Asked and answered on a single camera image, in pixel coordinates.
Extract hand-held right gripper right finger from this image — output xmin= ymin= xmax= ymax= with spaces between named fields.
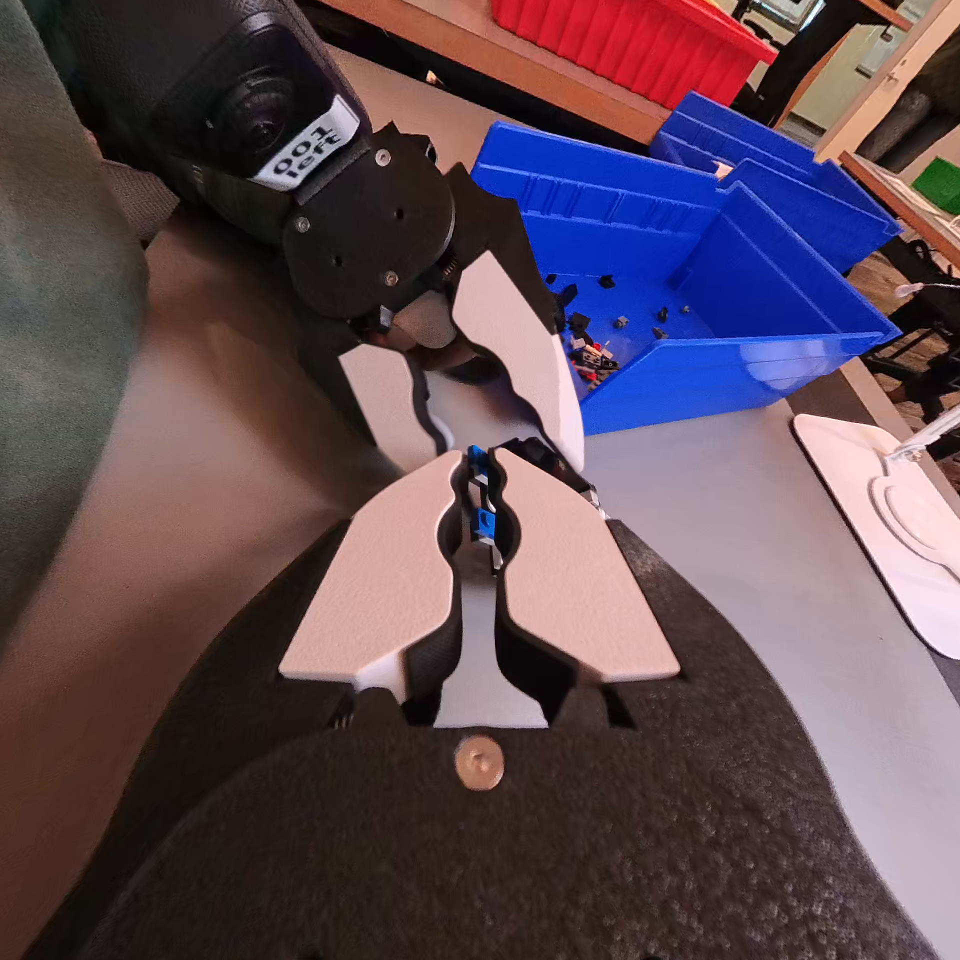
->
xmin=488 ymin=449 xmax=682 ymax=712

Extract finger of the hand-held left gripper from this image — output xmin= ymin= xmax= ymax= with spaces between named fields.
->
xmin=447 ymin=249 xmax=589 ymax=474
xmin=338 ymin=342 xmax=454 ymax=472

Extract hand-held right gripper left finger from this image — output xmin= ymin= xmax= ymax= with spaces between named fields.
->
xmin=279 ymin=450 xmax=471 ymax=709

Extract small lego bricks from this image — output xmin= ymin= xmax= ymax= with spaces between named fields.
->
xmin=552 ymin=270 xmax=706 ymax=391

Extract partly built lego car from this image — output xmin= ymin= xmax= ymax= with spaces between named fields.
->
xmin=500 ymin=435 xmax=604 ymax=519

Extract long blue lego plate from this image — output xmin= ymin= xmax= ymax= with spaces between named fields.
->
xmin=462 ymin=444 xmax=511 ymax=574

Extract blue plastic bin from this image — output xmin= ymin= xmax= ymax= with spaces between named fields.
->
xmin=653 ymin=90 xmax=901 ymax=271
xmin=473 ymin=120 xmax=901 ymax=436

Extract neighbouring wooden desk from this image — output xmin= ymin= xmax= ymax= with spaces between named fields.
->
xmin=323 ymin=0 xmax=676 ymax=144

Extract white book stand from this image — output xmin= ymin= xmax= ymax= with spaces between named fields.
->
xmin=792 ymin=402 xmax=960 ymax=661

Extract person's green sweatshirt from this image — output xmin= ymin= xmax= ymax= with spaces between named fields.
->
xmin=0 ymin=0 xmax=151 ymax=631

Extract red plastic bin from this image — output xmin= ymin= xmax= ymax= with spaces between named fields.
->
xmin=492 ymin=0 xmax=778 ymax=109

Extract brown wooden desk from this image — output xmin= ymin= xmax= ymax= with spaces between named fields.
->
xmin=840 ymin=147 xmax=960 ymax=271

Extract green plastic bin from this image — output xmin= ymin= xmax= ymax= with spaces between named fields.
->
xmin=912 ymin=158 xmax=960 ymax=211

